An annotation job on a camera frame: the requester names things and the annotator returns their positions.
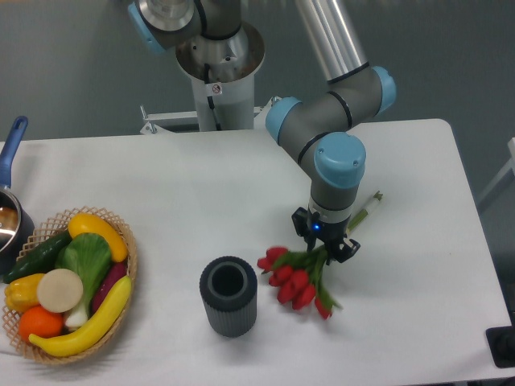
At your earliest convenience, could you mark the yellow bell pepper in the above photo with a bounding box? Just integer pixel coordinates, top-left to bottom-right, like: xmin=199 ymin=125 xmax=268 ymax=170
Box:
xmin=4 ymin=273 xmax=45 ymax=314

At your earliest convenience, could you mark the woven wicker basket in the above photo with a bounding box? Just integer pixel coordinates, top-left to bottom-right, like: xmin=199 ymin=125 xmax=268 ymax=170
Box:
xmin=2 ymin=207 xmax=138 ymax=365

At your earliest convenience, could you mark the beige round disc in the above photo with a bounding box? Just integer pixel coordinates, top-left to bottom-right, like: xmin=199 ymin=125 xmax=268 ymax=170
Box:
xmin=36 ymin=269 xmax=84 ymax=313

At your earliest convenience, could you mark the purple sweet potato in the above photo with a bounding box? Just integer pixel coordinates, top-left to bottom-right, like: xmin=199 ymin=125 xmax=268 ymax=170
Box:
xmin=91 ymin=262 xmax=126 ymax=314

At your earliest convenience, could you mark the red tulip bouquet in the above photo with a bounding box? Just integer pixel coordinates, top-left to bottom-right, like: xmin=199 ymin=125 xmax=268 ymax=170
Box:
xmin=256 ymin=191 xmax=384 ymax=321

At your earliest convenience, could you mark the blue handled saucepan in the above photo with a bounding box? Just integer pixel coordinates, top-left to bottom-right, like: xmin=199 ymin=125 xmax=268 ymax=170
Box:
xmin=1 ymin=116 xmax=35 ymax=275

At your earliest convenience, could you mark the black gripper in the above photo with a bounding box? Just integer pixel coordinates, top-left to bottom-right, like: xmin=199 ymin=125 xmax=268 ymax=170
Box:
xmin=291 ymin=207 xmax=361 ymax=265

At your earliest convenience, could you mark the black device at edge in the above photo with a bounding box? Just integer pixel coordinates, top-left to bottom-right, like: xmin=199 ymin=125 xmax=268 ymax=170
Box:
xmin=485 ymin=326 xmax=514 ymax=368

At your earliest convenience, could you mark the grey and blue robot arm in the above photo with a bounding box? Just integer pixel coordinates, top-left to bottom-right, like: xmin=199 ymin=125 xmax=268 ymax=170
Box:
xmin=128 ymin=1 xmax=397 ymax=262

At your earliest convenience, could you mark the dark grey ribbed vase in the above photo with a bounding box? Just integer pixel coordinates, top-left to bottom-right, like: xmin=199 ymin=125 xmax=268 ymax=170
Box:
xmin=199 ymin=256 xmax=258 ymax=338

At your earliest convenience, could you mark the short yellow squash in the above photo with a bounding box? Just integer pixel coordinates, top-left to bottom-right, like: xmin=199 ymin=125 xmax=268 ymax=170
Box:
xmin=68 ymin=212 xmax=128 ymax=263

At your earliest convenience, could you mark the white frame at right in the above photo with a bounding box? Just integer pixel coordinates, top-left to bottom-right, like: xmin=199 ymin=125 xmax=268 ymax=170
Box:
xmin=476 ymin=138 xmax=514 ymax=212

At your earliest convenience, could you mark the long yellow squash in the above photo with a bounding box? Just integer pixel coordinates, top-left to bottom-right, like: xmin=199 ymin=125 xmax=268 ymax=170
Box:
xmin=29 ymin=276 xmax=132 ymax=358

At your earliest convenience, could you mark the green bok choy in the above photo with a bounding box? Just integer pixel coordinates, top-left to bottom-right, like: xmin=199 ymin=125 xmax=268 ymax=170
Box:
xmin=55 ymin=233 xmax=111 ymax=331

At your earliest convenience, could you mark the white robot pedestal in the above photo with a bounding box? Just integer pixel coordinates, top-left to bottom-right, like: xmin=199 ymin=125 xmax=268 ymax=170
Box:
xmin=140 ymin=22 xmax=280 ymax=134

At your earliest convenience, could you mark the orange fruit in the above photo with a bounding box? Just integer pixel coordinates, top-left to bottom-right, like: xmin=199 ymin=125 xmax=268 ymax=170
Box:
xmin=19 ymin=306 xmax=64 ymax=343

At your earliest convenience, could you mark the green cucumber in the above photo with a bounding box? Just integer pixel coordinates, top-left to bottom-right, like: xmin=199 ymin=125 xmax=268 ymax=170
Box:
xmin=3 ymin=230 xmax=72 ymax=284

